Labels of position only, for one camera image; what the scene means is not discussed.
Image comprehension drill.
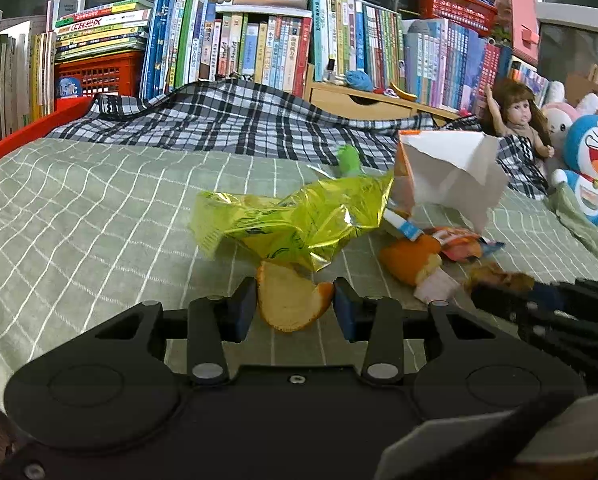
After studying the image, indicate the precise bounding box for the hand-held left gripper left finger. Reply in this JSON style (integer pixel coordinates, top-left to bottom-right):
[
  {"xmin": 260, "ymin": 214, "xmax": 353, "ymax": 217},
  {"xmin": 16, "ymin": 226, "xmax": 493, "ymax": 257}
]
[{"xmin": 81, "ymin": 276, "xmax": 258, "ymax": 385}]

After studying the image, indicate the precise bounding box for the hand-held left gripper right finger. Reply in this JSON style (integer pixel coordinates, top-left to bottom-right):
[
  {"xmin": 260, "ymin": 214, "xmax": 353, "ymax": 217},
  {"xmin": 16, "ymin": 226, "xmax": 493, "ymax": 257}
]
[{"xmin": 333, "ymin": 276, "xmax": 510, "ymax": 385}]

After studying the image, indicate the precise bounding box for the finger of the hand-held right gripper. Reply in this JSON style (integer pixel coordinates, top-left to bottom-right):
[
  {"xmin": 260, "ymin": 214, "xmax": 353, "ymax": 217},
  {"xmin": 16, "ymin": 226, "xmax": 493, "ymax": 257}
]
[
  {"xmin": 471, "ymin": 282, "xmax": 598, "ymax": 347},
  {"xmin": 534, "ymin": 277, "xmax": 598, "ymax": 313}
]

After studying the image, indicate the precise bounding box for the large pale orange peel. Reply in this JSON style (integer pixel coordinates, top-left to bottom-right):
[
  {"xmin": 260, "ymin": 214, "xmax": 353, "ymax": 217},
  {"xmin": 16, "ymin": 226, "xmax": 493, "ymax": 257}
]
[{"xmin": 256, "ymin": 260, "xmax": 336, "ymax": 333}]

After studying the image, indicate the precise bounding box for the small orange peel piece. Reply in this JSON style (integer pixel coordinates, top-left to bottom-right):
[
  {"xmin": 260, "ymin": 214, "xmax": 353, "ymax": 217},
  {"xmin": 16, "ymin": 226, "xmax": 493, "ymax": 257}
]
[{"xmin": 379, "ymin": 234, "xmax": 444, "ymax": 287}]

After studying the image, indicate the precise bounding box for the yellow-green foil bag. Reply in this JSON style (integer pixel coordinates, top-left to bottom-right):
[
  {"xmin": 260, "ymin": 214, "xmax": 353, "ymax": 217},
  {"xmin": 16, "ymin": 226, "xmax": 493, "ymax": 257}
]
[{"xmin": 190, "ymin": 170, "xmax": 396, "ymax": 273}]

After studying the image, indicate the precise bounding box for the white paper bag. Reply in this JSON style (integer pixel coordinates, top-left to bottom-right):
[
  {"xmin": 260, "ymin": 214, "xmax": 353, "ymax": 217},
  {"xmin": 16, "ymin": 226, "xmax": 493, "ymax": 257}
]
[{"xmin": 394, "ymin": 129, "xmax": 508, "ymax": 231}]

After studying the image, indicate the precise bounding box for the green plastic bag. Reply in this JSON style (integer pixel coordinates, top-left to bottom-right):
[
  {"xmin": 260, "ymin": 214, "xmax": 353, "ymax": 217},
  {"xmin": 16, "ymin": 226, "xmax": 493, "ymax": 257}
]
[{"xmin": 336, "ymin": 145, "xmax": 367, "ymax": 178}]

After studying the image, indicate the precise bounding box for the row of colourful upright books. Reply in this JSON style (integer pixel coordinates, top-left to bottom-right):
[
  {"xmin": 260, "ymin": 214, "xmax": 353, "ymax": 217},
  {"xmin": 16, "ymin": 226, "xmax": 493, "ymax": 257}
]
[{"xmin": 139, "ymin": 0, "xmax": 314, "ymax": 98}]

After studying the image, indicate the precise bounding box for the long row of upright books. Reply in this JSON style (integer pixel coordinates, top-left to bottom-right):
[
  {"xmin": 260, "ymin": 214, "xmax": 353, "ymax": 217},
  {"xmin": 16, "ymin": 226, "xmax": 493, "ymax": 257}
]
[{"xmin": 311, "ymin": 0, "xmax": 550, "ymax": 111}]

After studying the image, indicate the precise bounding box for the stack of flat books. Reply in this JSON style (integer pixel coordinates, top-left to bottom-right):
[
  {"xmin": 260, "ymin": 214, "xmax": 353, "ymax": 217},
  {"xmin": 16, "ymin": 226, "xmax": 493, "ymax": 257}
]
[{"xmin": 53, "ymin": 0, "xmax": 154, "ymax": 63}]

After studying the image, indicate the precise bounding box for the row of large leaning books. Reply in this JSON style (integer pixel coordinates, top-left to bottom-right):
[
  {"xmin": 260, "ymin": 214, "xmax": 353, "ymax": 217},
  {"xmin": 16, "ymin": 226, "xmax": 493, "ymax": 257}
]
[{"xmin": 0, "ymin": 10, "xmax": 57, "ymax": 148}]

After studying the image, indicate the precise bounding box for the pinkish brown paper wrapper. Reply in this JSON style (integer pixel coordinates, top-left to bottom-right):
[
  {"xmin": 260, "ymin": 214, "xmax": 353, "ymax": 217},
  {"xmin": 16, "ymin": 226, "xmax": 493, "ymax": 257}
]
[{"xmin": 413, "ymin": 267, "xmax": 460, "ymax": 305}]

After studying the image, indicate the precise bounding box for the orange red snack packet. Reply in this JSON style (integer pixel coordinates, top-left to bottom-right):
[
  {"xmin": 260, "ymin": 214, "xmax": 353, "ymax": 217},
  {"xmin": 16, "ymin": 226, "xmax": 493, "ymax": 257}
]
[{"xmin": 431, "ymin": 226, "xmax": 484, "ymax": 262}]

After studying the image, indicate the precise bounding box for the small white blue tube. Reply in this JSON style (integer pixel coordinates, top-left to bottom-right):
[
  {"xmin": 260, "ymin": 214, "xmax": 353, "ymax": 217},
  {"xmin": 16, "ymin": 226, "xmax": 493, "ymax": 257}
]
[{"xmin": 383, "ymin": 209, "xmax": 424, "ymax": 241}]

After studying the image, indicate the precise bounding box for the blue cat plush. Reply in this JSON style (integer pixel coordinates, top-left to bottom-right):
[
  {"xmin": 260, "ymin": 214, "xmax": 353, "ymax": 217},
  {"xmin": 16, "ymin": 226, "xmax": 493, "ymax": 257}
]
[{"xmin": 551, "ymin": 115, "xmax": 598, "ymax": 241}]

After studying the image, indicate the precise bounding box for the pink rabbit plush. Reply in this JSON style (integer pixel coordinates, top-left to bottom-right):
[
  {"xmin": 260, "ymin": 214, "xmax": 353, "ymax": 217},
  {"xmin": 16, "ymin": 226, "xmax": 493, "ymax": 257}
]
[{"xmin": 541, "ymin": 80, "xmax": 598, "ymax": 151}]

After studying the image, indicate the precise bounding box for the black white plaid blanket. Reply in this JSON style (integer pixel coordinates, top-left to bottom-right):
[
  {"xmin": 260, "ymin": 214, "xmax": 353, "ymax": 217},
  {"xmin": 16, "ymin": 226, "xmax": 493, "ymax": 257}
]
[{"xmin": 46, "ymin": 79, "xmax": 550, "ymax": 198}]

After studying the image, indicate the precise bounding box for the grey checked bedsheet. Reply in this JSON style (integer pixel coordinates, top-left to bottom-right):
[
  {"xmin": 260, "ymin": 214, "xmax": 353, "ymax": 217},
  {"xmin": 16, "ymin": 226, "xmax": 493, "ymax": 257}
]
[{"xmin": 0, "ymin": 137, "xmax": 598, "ymax": 406}]

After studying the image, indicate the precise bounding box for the brown-haired doll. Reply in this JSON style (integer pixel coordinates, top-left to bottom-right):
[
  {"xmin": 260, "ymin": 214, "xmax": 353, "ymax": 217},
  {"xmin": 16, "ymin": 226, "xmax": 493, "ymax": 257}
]
[{"xmin": 481, "ymin": 79, "xmax": 554, "ymax": 161}]

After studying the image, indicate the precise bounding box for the wooden drawer box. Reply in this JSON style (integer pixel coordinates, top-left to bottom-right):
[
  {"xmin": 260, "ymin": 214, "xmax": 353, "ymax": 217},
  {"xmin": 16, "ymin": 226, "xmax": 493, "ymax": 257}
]
[{"xmin": 304, "ymin": 62, "xmax": 462, "ymax": 121}]

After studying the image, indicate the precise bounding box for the red yellow curved toy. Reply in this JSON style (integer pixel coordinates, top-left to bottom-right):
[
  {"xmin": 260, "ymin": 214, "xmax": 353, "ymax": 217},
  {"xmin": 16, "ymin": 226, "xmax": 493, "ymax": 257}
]
[{"xmin": 386, "ymin": 80, "xmax": 420, "ymax": 101}]

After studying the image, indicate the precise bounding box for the blue yarn ball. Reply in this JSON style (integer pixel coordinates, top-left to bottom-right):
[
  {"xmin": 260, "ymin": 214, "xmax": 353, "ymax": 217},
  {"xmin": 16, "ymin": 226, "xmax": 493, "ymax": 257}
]
[{"xmin": 345, "ymin": 70, "xmax": 374, "ymax": 90}]

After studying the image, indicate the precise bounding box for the red plastic crate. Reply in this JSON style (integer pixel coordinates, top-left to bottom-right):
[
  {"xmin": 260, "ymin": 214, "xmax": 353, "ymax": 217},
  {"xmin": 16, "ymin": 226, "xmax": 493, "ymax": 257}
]
[
  {"xmin": 416, "ymin": 0, "xmax": 500, "ymax": 36},
  {"xmin": 54, "ymin": 51, "xmax": 144, "ymax": 98}
]

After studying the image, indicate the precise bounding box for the blue picture tin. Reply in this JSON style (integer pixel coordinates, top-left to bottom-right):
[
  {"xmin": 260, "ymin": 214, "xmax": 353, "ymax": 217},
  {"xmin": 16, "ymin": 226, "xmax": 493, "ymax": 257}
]
[{"xmin": 55, "ymin": 76, "xmax": 83, "ymax": 99}]

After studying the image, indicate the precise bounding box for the pink box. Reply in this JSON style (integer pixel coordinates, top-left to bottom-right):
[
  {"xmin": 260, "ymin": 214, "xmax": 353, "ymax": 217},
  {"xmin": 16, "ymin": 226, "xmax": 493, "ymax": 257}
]
[{"xmin": 494, "ymin": 0, "xmax": 540, "ymax": 66}]

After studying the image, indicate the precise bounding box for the red bed rail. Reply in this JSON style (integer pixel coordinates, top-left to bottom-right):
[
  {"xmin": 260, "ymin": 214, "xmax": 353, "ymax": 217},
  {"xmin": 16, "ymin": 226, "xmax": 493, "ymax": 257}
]
[{"xmin": 0, "ymin": 96, "xmax": 97, "ymax": 178}]

